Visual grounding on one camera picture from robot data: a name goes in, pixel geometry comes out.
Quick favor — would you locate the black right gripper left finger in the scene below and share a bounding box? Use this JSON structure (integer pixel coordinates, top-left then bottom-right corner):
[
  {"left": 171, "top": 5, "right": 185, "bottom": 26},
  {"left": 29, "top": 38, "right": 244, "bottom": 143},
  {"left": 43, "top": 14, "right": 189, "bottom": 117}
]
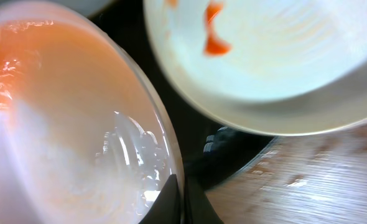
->
[{"left": 139, "top": 174, "right": 181, "bottom": 224}]

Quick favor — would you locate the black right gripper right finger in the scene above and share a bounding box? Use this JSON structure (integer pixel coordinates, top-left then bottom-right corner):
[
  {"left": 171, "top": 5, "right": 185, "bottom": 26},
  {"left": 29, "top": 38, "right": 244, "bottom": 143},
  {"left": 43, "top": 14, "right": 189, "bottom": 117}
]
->
[{"left": 185, "top": 177, "right": 223, "bottom": 224}]

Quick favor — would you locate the white plate with ketchup smear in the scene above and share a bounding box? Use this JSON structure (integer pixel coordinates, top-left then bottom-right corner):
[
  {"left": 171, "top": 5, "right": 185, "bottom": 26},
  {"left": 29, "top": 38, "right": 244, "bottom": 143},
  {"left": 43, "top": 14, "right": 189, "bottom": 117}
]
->
[{"left": 144, "top": 0, "right": 367, "bottom": 136}]

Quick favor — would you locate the round black serving tray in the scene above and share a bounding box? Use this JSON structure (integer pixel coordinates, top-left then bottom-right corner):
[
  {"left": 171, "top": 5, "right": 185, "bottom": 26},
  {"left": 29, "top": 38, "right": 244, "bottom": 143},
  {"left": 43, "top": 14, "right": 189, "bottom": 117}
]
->
[{"left": 89, "top": 0, "right": 272, "bottom": 195}]

